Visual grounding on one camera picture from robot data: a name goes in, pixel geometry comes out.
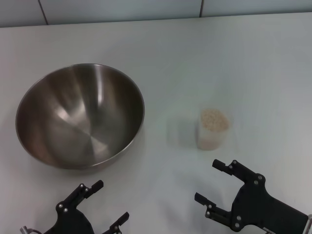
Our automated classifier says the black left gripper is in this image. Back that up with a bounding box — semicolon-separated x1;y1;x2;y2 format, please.
42;179;130;234

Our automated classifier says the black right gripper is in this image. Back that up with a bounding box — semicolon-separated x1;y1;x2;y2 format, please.
194;158;310;234

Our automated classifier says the clear plastic measuring cup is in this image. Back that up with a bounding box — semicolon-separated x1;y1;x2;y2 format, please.
196;108;231;150

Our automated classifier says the stainless steel mixing bowl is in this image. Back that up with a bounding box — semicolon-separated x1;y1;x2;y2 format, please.
15;63;146;175

